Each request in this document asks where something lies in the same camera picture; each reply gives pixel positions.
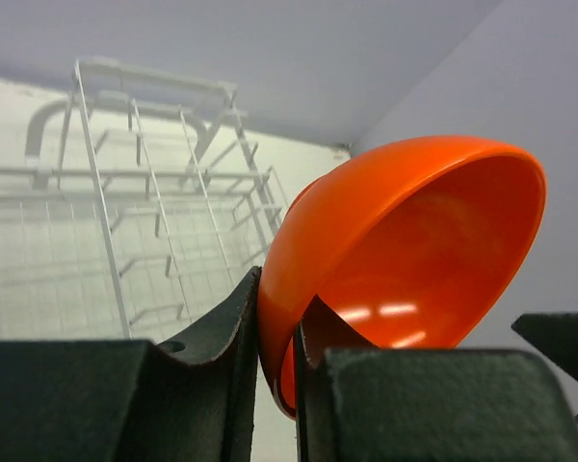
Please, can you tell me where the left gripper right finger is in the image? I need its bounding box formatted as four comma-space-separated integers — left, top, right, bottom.
294, 298, 578, 461

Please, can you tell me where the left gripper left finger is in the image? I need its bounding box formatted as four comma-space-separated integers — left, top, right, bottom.
0, 267, 261, 461

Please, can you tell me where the orange bowl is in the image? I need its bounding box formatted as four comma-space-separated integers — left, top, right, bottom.
257, 135, 547, 417

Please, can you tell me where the white wire dish rack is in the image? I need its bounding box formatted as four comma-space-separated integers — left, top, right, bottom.
0, 58, 287, 340

